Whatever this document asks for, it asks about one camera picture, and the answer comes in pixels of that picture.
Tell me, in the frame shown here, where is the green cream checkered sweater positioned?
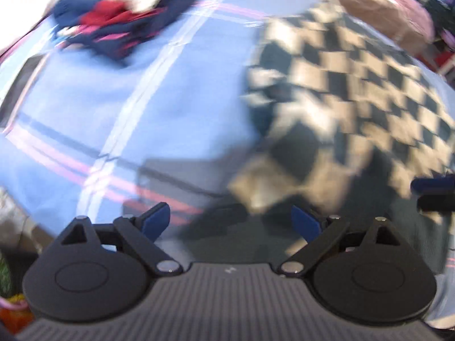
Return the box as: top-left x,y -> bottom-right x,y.
230,0 -> 454,224

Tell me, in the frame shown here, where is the navy red clothes pile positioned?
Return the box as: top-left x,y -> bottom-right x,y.
52,0 -> 197,63

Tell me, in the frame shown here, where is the light blue striped bedsheet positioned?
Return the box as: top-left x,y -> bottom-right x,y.
0,0 -> 455,278

